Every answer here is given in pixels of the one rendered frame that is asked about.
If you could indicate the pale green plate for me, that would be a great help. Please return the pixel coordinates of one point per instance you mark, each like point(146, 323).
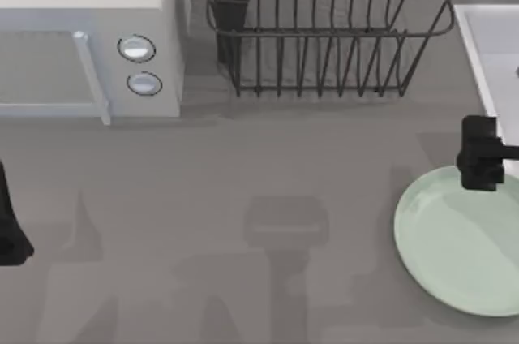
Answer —
point(454, 246)

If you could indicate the round silver microwave knob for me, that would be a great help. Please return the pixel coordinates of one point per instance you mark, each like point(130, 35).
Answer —
point(144, 83)
point(136, 48)

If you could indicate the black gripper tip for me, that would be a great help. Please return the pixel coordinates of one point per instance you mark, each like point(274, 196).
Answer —
point(10, 230)

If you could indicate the white sink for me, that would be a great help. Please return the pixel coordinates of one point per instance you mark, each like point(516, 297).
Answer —
point(492, 44)

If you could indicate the microwave oven glass door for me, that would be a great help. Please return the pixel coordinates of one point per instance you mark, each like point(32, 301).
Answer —
point(36, 68)

